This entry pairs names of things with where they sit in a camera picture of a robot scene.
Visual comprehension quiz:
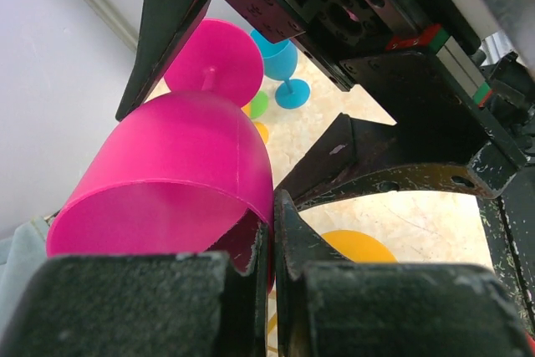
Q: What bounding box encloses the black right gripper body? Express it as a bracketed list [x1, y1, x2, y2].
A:
[226, 0, 534, 156]

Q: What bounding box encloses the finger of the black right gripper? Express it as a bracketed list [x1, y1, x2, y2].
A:
[115, 0, 210, 121]
[279, 49, 527, 209]

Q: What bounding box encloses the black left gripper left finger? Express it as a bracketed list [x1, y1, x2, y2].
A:
[1, 226, 270, 356]

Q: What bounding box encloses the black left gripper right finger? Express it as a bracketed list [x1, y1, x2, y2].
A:
[273, 190, 531, 356]

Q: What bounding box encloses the orange yellow wine glass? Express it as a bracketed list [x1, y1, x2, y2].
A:
[267, 229, 399, 349]

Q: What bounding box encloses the blue wine glass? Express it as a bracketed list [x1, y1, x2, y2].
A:
[251, 30, 311, 110]

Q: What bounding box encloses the green wine glass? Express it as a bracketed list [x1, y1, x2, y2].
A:
[249, 90, 269, 120]

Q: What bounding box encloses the magenta wine glass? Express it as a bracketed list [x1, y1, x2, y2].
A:
[46, 18, 273, 272]

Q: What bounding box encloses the grey blue folded cloth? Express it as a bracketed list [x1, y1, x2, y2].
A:
[0, 217, 50, 334]

